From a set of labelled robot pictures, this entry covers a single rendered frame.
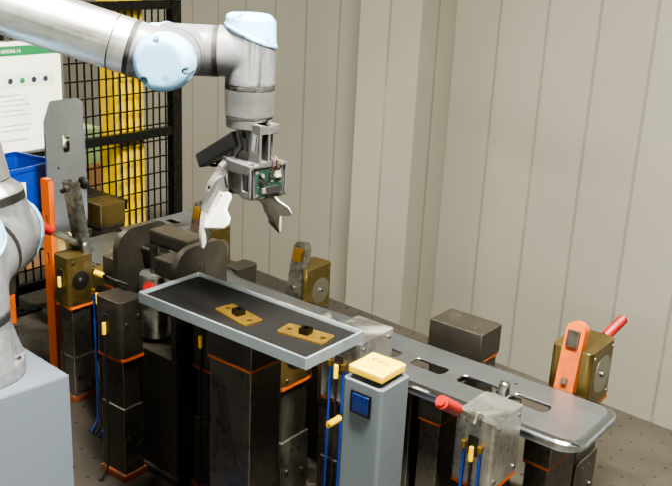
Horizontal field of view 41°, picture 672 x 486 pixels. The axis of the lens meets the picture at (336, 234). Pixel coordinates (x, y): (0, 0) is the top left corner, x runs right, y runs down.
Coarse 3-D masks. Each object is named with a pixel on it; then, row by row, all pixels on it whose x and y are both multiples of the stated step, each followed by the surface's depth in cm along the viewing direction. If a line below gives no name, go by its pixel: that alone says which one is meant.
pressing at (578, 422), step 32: (96, 256) 215; (256, 288) 200; (416, 352) 172; (448, 352) 172; (416, 384) 158; (448, 384) 160; (512, 384) 161; (544, 384) 162; (544, 416) 150; (576, 416) 151; (608, 416) 152; (576, 448) 142
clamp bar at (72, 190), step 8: (64, 184) 197; (72, 184) 195; (80, 184) 198; (88, 184) 199; (64, 192) 196; (72, 192) 196; (80, 192) 197; (72, 200) 197; (80, 200) 198; (72, 208) 198; (80, 208) 198; (72, 216) 199; (80, 216) 199; (72, 224) 200; (80, 224) 199; (72, 232) 202; (80, 232) 200; (88, 232) 201; (80, 240) 201; (88, 240) 202
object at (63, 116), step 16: (48, 112) 219; (64, 112) 223; (80, 112) 227; (48, 128) 220; (64, 128) 224; (80, 128) 228; (48, 144) 221; (80, 144) 229; (48, 160) 222; (64, 160) 226; (80, 160) 230; (48, 176) 223; (64, 176) 227; (80, 176) 231; (64, 208) 229; (64, 224) 230
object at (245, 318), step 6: (222, 306) 147; (228, 306) 147; (234, 306) 147; (240, 306) 145; (222, 312) 144; (228, 312) 144; (234, 312) 143; (240, 312) 143; (246, 312) 145; (234, 318) 142; (240, 318) 142; (246, 318) 142; (252, 318) 143; (258, 318) 143; (240, 324) 141; (246, 324) 140; (252, 324) 141
